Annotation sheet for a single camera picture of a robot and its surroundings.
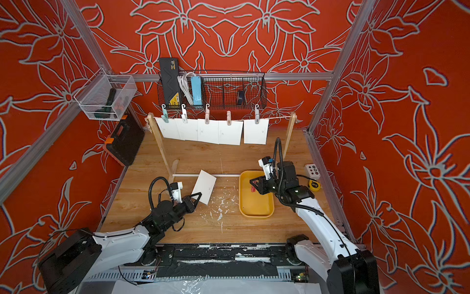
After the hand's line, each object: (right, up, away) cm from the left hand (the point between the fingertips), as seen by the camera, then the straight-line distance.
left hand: (202, 194), depth 80 cm
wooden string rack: (-20, +11, +19) cm, 30 cm away
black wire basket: (+13, +52, +17) cm, 56 cm away
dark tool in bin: (-43, +37, +1) cm, 57 cm away
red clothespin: (+22, +3, -4) cm, 23 cm away
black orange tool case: (-48, +24, +23) cm, 58 cm away
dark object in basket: (+18, +45, +12) cm, 50 cm away
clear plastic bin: (-51, +47, +10) cm, 70 cm away
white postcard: (+13, +26, -10) cm, 31 cm away
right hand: (+21, +6, -3) cm, 22 cm away
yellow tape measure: (+56, +1, +12) cm, 57 cm away
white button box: (+56, +8, +15) cm, 58 cm away
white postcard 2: (0, +3, +7) cm, 7 cm away
